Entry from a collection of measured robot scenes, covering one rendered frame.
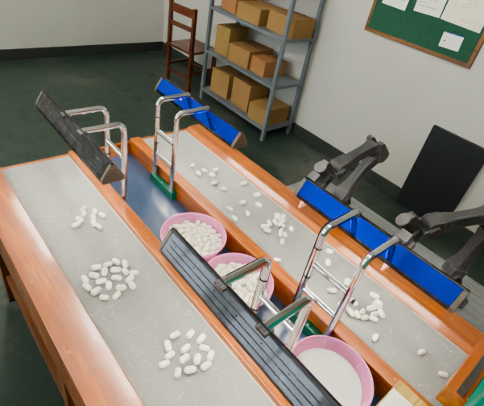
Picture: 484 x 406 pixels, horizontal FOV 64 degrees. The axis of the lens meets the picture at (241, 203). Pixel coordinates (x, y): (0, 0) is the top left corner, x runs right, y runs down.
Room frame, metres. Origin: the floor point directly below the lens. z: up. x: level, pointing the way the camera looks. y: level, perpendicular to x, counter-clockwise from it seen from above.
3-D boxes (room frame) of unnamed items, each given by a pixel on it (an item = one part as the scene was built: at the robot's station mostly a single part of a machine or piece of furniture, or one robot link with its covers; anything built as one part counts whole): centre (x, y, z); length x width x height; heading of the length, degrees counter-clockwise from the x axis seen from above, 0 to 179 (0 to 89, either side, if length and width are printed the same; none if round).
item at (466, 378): (0.75, -0.80, 0.83); 0.30 x 0.06 x 0.07; 138
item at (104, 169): (1.24, 0.66, 1.08); 0.62 x 0.08 x 0.07; 48
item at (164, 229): (1.16, 0.16, 0.72); 0.27 x 0.27 x 0.10
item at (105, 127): (1.30, 0.61, 0.90); 0.20 x 0.19 x 0.45; 48
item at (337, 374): (0.68, -0.37, 0.71); 0.22 x 0.22 x 0.06
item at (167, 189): (1.60, 0.34, 0.90); 0.20 x 0.19 x 0.45; 48
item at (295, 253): (1.34, -0.15, 0.73); 1.81 x 0.30 x 0.02; 48
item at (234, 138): (1.65, 0.28, 1.08); 0.62 x 0.08 x 0.07; 48
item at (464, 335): (1.49, -0.29, 0.67); 1.81 x 0.12 x 0.19; 48
